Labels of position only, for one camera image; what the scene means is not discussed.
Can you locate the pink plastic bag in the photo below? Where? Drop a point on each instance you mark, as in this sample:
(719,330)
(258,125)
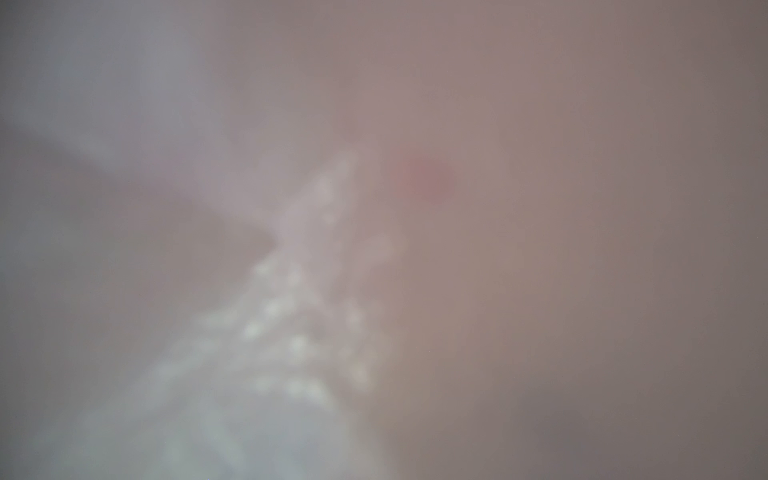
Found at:
(383,239)

